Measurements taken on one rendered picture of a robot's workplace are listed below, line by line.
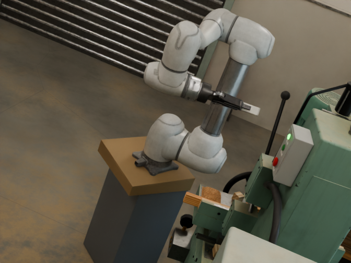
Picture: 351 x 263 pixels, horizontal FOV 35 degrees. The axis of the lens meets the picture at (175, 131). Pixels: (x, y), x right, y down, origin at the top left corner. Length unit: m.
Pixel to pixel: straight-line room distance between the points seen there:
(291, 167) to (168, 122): 1.06
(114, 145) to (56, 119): 1.47
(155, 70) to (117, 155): 0.86
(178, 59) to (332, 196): 0.69
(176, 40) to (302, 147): 0.58
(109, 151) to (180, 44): 1.01
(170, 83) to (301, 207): 0.65
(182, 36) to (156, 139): 0.85
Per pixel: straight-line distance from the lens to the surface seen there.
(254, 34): 2.46
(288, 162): 1.70
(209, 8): 5.05
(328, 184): 1.71
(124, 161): 2.76
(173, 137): 2.65
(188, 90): 2.04
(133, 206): 2.74
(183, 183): 2.80
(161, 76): 2.01
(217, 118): 2.59
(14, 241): 3.15
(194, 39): 1.94
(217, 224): 2.22
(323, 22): 5.06
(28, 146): 3.89
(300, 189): 1.72
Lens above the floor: 2.12
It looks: 27 degrees down
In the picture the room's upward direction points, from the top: 22 degrees clockwise
